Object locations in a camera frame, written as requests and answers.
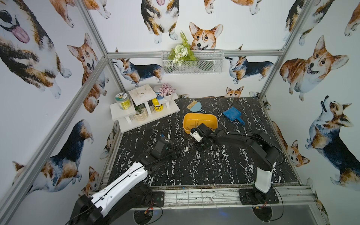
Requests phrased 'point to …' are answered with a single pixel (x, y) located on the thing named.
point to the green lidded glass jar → (123, 101)
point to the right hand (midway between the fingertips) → (199, 142)
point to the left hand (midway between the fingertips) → (177, 147)
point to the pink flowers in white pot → (166, 90)
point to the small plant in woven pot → (141, 113)
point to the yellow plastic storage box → (191, 120)
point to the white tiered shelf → (146, 107)
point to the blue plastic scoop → (234, 114)
